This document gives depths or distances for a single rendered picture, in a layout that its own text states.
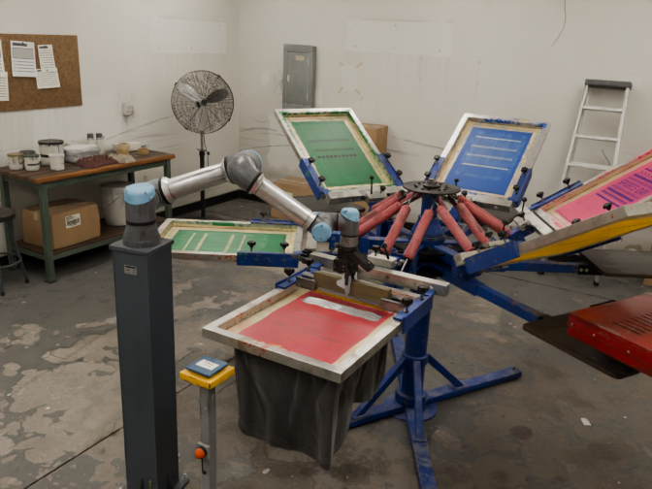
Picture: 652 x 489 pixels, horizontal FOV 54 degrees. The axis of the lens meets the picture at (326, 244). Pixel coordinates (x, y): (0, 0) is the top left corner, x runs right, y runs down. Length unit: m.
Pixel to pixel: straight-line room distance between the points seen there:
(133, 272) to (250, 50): 5.57
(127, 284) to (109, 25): 4.23
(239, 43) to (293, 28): 0.79
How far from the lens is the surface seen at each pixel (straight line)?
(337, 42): 7.30
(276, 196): 2.45
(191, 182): 2.64
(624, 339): 2.38
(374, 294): 2.63
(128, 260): 2.64
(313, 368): 2.15
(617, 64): 6.39
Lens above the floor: 2.02
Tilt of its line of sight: 18 degrees down
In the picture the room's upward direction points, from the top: 3 degrees clockwise
